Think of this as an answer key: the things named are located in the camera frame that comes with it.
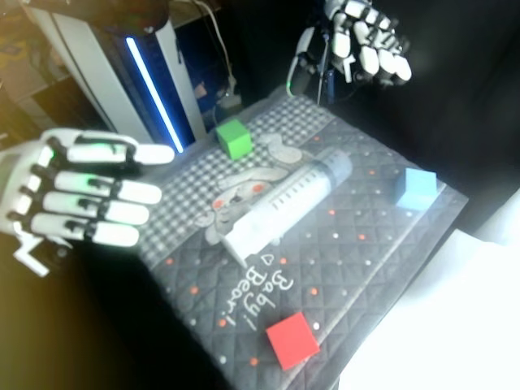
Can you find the grey quilt with bear print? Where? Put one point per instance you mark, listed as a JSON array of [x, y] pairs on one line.
[[345, 264]]

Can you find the blue cube block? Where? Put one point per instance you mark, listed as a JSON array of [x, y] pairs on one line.
[[416, 189]]

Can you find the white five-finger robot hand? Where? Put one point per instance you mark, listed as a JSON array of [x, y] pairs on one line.
[[85, 178], [367, 57]]

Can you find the white tower with blue light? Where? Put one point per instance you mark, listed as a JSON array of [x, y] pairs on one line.
[[93, 73]]

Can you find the white power adapter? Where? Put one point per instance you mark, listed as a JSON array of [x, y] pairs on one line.
[[229, 100]]

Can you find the green cube block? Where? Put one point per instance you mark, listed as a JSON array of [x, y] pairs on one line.
[[233, 140]]

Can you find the large clear plastic syringe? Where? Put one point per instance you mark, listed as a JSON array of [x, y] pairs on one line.
[[292, 195]]

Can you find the red cube block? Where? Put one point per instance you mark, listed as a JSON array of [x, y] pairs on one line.
[[291, 341]]

